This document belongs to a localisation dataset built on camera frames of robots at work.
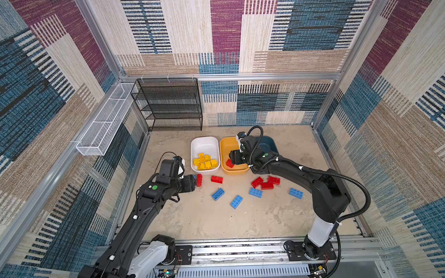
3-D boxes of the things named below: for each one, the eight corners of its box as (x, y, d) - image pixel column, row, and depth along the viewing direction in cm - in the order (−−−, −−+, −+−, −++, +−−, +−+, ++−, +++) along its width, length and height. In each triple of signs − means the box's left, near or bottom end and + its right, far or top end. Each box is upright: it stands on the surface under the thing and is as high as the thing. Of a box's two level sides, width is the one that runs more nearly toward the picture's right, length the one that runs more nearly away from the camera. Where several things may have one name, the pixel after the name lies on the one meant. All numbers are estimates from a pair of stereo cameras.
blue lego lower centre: (230, 205, 89) (230, 204, 88) (237, 195, 92) (238, 194, 91) (235, 209, 88) (235, 208, 86) (243, 199, 91) (243, 198, 89)
